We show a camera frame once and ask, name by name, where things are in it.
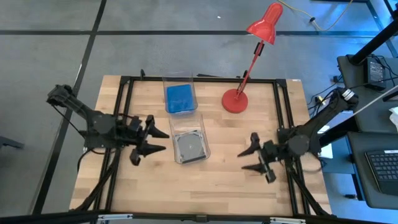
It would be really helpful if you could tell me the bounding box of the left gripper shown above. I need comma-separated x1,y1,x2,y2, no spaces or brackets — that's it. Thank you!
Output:
124,114,170,166

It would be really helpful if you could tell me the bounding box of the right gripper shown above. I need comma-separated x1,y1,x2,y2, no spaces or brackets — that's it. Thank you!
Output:
238,133,282,184

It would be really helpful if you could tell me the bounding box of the clear plastic bin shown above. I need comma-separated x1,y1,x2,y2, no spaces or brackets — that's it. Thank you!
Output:
169,112,211,166
161,72,199,118

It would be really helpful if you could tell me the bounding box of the red desk lamp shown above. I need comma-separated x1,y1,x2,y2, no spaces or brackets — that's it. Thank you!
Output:
221,2,284,114

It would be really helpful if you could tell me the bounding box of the white paper sheet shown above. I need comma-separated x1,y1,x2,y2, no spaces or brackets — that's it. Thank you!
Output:
318,124,334,159

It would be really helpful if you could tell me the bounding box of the dark grey desk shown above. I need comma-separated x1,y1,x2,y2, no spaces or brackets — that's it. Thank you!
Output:
346,130,398,210
337,54,398,133

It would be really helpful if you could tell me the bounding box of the black keyboard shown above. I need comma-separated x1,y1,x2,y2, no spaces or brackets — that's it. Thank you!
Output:
364,149,398,196

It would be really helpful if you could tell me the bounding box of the dark chair foot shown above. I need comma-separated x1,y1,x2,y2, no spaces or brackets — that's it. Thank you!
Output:
0,135,25,150

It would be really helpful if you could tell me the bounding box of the white crumpled paper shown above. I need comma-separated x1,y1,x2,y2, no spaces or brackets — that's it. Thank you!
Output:
388,106,398,131

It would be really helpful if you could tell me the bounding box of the black power adapter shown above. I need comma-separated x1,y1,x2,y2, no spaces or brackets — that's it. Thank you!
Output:
363,57,388,91

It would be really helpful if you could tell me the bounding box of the black diagonal pole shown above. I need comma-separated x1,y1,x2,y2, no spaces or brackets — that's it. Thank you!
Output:
348,18,398,66

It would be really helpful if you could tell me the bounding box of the black aluminium table frame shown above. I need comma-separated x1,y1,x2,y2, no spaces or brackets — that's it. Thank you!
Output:
70,68,335,224

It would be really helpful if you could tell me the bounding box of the silver metal bracket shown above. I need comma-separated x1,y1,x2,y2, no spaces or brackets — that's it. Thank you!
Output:
269,217,307,224
97,213,134,222

